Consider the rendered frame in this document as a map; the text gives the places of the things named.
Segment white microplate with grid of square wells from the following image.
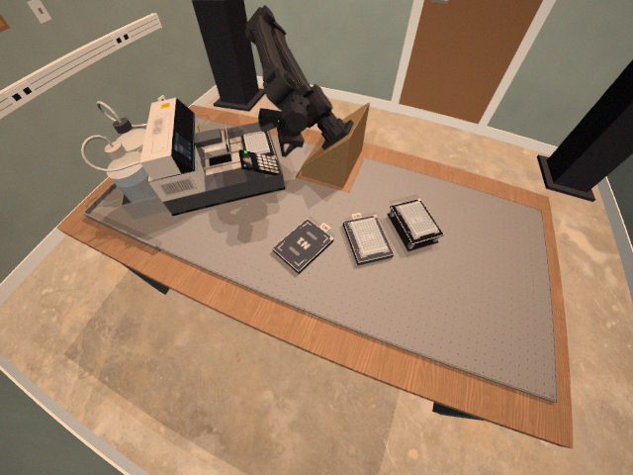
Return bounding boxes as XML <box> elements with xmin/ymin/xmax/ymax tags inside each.
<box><xmin>398</xmin><ymin>201</ymin><xmax>438</xmax><ymax>238</ymax></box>
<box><xmin>350</xmin><ymin>218</ymin><xmax>388</xmax><ymax>256</ymax></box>
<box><xmin>244</xmin><ymin>132</ymin><xmax>270</xmax><ymax>154</ymax></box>

